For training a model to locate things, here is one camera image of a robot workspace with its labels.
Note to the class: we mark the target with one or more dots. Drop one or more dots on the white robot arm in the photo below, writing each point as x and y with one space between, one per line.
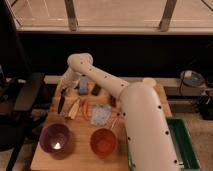
138 101

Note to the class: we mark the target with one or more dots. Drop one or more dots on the red bowl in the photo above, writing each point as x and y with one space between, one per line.
103 142

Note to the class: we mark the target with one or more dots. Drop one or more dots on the metal spoon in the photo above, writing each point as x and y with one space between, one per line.
114 122

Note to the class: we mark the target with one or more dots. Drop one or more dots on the black rectangular block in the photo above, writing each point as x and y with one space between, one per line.
96 90

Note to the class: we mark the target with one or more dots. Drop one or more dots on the round grey device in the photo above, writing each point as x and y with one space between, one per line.
192 78

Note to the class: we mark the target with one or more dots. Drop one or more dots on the purple bowl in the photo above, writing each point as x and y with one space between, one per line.
54 138

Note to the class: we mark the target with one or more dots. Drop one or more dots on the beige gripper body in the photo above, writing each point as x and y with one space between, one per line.
67 91

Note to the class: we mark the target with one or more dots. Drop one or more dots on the white paper cup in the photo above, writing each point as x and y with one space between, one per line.
149 81

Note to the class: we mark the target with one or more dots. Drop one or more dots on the green plastic tray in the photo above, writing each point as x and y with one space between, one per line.
186 143

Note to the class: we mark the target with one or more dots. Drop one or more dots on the orange carrot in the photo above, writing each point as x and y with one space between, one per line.
85 109

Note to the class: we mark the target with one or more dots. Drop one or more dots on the blue sponge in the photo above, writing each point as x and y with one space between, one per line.
83 87

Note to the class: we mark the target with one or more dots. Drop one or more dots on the black office chair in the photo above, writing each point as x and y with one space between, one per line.
19 89

